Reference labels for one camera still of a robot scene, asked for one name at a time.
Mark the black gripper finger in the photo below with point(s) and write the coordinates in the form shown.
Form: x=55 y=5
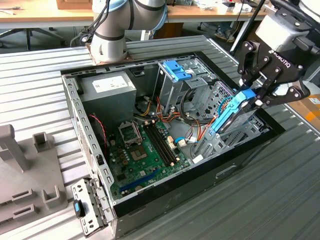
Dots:
x=287 y=100
x=250 y=57

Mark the hard disk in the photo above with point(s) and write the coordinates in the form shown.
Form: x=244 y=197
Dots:
x=240 y=117

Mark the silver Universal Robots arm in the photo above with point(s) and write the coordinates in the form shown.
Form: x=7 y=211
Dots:
x=107 y=45

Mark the grey metal disk bay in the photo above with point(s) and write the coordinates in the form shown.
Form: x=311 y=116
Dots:
x=212 y=147

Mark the white table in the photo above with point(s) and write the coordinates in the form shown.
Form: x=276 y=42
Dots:
x=313 y=87

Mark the labelled cardboard box orange stripe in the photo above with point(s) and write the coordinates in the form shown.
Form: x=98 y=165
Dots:
x=312 y=115

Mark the person's foot with shoe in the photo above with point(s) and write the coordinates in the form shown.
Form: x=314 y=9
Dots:
x=226 y=33

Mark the black stand pole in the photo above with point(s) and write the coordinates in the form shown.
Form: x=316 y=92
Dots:
x=256 y=12

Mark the white box red top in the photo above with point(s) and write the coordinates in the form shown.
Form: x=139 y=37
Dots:
x=228 y=8

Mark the perforated metal drive cage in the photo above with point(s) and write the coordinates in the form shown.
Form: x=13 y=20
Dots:
x=212 y=100

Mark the white paper pile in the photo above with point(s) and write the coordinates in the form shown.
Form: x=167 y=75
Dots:
x=207 y=5

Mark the blue plastic drive latch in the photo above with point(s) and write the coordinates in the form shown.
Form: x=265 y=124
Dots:
x=175 y=71

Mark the grey metal drive cage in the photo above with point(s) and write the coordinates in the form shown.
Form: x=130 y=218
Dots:
x=172 y=92

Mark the white label tag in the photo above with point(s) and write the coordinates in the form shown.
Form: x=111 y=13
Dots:
x=198 y=159

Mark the black RAM slot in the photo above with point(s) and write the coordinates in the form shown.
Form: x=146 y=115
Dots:
x=167 y=140
x=163 y=142
x=158 y=145

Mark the open black PC case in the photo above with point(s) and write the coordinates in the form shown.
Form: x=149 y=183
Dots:
x=200 y=180

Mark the thin metal locking lever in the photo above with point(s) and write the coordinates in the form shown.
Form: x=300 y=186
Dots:
x=137 y=132

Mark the CPU socket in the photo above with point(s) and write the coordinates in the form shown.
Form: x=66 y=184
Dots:
x=138 y=153

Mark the green motherboard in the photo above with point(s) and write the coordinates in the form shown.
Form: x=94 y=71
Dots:
x=150 y=165

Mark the grey power supply box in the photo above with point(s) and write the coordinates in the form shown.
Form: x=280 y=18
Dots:
x=107 y=100

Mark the blue expansion slot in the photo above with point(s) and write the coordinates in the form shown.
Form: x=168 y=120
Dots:
x=140 y=181

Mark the small brown cardboard box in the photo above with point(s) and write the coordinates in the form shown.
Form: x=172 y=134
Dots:
x=72 y=3

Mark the long wooden desk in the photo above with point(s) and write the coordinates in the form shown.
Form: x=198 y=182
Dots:
x=45 y=15

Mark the black office chair base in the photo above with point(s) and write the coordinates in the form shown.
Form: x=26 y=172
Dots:
x=28 y=37

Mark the grey parts rack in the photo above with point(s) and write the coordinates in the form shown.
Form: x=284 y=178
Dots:
x=30 y=180

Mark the square brown base plate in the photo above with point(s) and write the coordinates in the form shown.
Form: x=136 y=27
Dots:
x=128 y=58

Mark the silver slot bracket cover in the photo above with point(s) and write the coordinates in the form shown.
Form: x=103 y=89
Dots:
x=81 y=190

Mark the blue black bracket latch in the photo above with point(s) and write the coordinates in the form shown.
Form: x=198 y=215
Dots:
x=78 y=208

